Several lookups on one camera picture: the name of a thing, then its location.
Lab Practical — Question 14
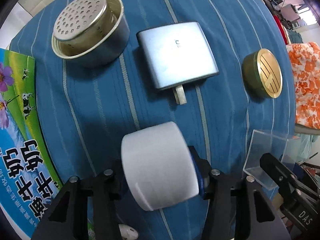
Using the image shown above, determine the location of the blue milk carton box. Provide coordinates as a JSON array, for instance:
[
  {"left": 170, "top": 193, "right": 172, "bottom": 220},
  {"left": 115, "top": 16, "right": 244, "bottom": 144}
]
[{"left": 1, "top": 49, "right": 62, "bottom": 239}]

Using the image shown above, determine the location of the white earbud case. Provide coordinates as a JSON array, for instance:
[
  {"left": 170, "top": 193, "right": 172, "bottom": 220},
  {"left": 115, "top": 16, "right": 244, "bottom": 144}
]
[{"left": 119, "top": 224, "right": 139, "bottom": 240}]

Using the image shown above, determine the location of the blue striped cloth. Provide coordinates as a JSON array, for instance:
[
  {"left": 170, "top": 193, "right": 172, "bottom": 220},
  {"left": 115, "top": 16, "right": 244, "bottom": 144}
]
[{"left": 10, "top": 0, "right": 296, "bottom": 180}]

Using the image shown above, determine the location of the silver tin with strainer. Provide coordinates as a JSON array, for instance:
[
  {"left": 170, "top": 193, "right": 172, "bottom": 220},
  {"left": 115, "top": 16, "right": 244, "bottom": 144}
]
[{"left": 52, "top": 0, "right": 130, "bottom": 68}]

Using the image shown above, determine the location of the light green fabric bundle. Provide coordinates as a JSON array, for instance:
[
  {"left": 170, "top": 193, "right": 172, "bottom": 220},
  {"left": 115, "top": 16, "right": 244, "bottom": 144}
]
[{"left": 296, "top": 134, "right": 319, "bottom": 163}]

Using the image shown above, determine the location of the clear acrylic box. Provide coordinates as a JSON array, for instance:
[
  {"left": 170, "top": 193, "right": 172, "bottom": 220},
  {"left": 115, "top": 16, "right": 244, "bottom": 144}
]
[{"left": 243, "top": 129, "right": 301, "bottom": 190}]

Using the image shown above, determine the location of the orange white floral cloth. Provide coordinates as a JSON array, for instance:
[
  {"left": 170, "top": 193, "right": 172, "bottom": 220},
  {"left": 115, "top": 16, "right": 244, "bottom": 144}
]
[{"left": 286, "top": 42, "right": 319, "bottom": 130}]

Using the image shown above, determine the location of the gold round tin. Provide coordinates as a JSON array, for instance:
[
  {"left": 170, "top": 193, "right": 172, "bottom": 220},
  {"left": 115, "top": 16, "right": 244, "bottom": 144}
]
[{"left": 242, "top": 48, "right": 283, "bottom": 99}]

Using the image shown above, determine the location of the grey power adapter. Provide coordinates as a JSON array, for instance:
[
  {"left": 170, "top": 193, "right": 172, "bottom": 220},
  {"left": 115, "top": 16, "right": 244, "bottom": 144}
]
[{"left": 136, "top": 22, "right": 219, "bottom": 105}]

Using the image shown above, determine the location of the white tape roll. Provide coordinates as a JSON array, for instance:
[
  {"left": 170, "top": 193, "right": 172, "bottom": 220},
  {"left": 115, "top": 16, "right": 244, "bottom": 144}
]
[{"left": 121, "top": 121, "right": 199, "bottom": 211}]

